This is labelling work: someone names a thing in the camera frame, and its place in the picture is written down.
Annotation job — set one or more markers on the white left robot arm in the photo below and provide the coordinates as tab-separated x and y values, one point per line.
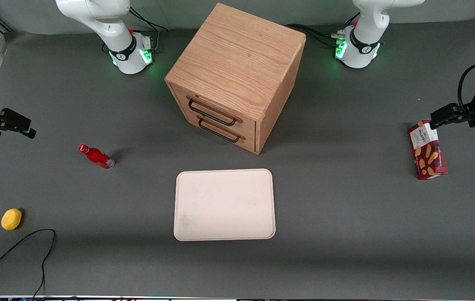
360	50

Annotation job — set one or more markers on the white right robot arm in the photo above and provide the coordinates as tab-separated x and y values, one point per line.
124	54

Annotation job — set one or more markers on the oak wooden drawer cabinet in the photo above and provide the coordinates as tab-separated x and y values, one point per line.
237	54

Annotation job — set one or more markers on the red tartan shortbread box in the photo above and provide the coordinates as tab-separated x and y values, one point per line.
427	154

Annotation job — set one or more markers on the yellow lemon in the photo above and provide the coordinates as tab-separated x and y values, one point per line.
11	219

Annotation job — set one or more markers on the red plastic bottle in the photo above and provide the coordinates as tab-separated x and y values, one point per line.
97	156

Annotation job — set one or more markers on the cream plastic tray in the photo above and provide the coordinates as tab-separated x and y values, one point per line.
224	205

